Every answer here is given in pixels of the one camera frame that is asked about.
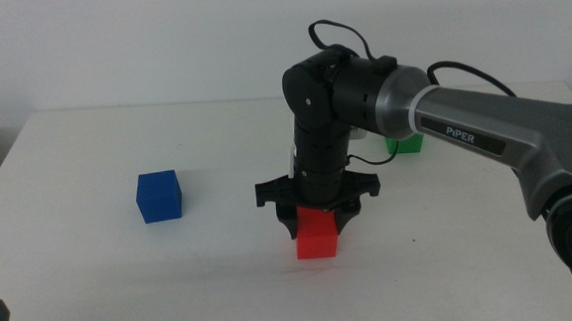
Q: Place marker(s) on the red cube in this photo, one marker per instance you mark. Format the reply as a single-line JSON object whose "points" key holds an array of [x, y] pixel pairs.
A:
{"points": [[315, 238]]}

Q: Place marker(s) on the green cube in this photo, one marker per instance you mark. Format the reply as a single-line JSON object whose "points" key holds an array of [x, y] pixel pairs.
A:
{"points": [[407, 144]]}

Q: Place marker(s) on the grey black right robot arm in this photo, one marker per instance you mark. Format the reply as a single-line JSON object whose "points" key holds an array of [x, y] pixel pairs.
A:
{"points": [[462, 115]]}

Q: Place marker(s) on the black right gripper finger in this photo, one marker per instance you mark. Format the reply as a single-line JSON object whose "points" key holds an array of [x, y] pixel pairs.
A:
{"points": [[343, 219], [289, 226]]}

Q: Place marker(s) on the blue cube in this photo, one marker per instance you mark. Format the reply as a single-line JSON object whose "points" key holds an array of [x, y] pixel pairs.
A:
{"points": [[159, 198]]}

